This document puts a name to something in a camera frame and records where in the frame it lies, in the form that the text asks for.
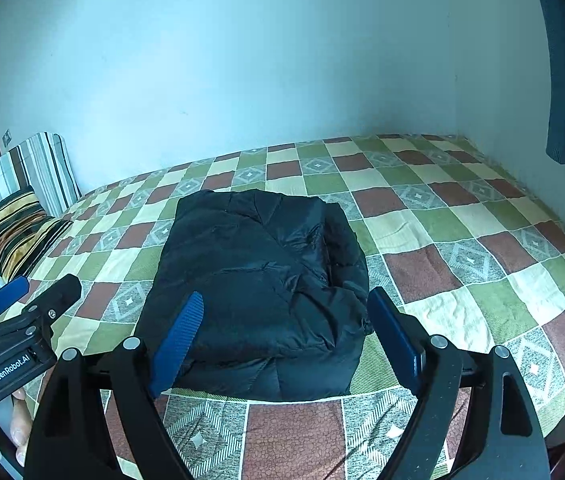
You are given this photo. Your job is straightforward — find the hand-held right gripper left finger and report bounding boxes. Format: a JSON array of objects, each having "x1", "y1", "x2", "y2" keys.
[{"x1": 22, "y1": 291, "x2": 204, "y2": 480}]

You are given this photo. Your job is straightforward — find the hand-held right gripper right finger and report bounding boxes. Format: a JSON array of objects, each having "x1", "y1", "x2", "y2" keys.
[{"x1": 367, "y1": 287, "x2": 551, "y2": 480}]

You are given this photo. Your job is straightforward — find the black quilted jacket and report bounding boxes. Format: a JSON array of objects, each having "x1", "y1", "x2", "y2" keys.
[{"x1": 141, "y1": 190, "x2": 376, "y2": 402}]

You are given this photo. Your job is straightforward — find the person's left hand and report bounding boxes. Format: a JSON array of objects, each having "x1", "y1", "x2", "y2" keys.
[{"x1": 8, "y1": 386, "x2": 34, "y2": 467}]

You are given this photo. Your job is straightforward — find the yellow black striped pillow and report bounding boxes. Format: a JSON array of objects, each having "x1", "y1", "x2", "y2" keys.
[{"x1": 0, "y1": 185, "x2": 73, "y2": 282}]

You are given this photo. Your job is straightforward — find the striped headboard cushion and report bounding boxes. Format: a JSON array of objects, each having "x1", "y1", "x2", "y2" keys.
[{"x1": 0, "y1": 132, "x2": 83, "y2": 306}]

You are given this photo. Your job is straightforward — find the checkered bedspread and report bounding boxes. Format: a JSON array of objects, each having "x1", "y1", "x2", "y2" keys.
[{"x1": 0, "y1": 133, "x2": 565, "y2": 480}]

